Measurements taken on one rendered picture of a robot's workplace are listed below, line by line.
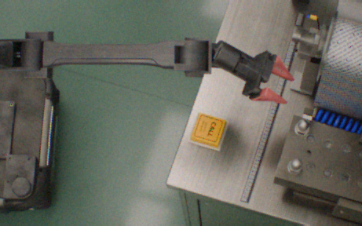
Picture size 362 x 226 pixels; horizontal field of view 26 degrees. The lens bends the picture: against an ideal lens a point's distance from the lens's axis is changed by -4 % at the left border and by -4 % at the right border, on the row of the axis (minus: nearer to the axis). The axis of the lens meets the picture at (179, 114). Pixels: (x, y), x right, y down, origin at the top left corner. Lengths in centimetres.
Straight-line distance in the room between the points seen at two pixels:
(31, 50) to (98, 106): 122
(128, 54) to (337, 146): 53
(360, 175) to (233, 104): 40
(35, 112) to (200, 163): 97
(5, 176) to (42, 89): 35
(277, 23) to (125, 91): 105
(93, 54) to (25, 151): 103
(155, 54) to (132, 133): 125
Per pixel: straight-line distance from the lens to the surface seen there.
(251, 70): 178
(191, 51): 174
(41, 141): 277
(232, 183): 197
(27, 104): 283
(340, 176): 186
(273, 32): 212
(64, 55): 181
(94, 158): 297
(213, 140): 198
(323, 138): 188
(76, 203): 293
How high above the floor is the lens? 280
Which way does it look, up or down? 70 degrees down
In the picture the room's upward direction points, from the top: 9 degrees counter-clockwise
